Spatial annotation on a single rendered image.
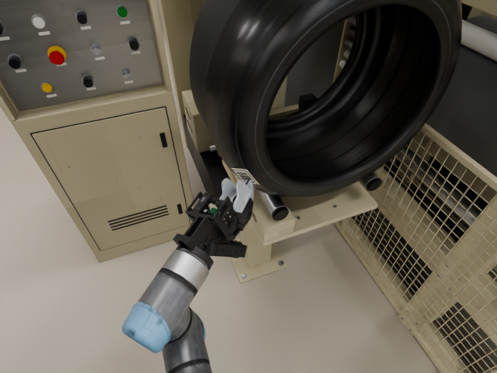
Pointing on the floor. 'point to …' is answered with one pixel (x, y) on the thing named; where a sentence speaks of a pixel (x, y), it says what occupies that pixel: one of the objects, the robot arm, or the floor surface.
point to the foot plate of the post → (245, 274)
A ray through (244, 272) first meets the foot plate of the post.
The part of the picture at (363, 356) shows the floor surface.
